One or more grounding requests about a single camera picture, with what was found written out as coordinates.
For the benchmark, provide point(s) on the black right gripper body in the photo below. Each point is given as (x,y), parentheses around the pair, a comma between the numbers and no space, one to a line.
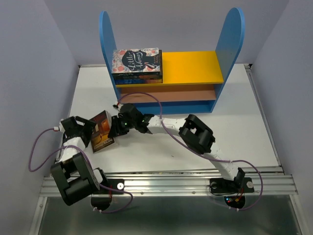
(125,124)

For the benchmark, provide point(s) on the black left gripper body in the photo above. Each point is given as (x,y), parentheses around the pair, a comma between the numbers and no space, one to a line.
(80,120)

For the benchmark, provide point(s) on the dark red book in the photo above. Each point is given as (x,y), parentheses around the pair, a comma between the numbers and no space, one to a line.
(100,136)

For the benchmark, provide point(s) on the Three Days to See book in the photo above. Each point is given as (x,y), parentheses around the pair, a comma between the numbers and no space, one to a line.
(137,80)

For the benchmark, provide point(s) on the A Tale of Two Cities book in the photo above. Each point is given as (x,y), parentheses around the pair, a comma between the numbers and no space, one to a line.
(146,73)

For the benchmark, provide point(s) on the Little Women floral book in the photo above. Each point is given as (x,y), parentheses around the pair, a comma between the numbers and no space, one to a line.
(135,61)

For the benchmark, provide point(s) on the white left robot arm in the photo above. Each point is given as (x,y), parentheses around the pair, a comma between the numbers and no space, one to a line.
(73,174)

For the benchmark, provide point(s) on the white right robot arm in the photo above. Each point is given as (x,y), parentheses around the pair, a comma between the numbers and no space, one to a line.
(190,132)

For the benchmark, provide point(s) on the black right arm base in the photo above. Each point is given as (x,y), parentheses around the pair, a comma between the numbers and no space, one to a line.
(233,191)

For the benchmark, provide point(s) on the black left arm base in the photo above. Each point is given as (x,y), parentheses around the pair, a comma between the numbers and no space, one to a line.
(103,198)

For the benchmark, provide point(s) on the blue yellow wooden bookshelf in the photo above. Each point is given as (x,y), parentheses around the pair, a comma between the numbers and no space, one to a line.
(192,80)

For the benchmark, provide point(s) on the aluminium mounting rail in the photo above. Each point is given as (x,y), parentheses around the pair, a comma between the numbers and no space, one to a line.
(195,183)

